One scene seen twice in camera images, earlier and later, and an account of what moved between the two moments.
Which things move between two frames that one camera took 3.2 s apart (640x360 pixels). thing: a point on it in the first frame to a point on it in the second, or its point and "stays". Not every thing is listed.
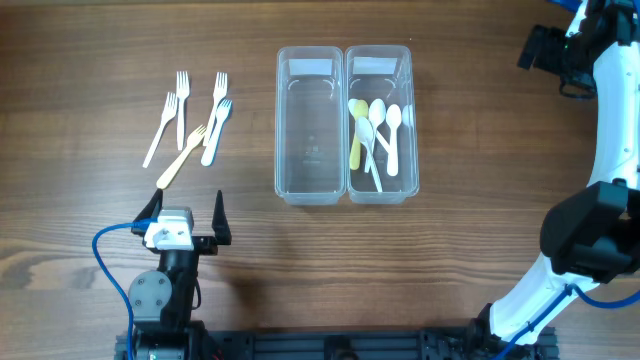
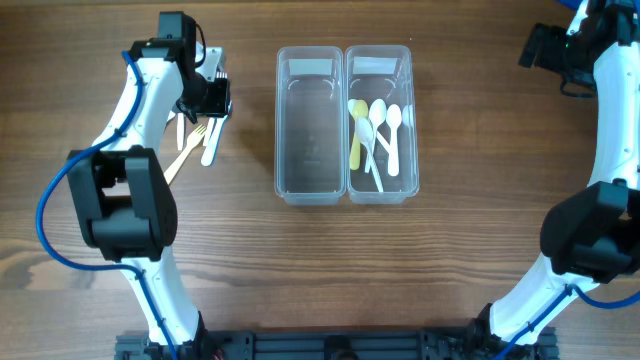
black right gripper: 552,38 stays
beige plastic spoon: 360,110 stays
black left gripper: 207,244 to 218,103
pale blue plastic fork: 223,111 stays
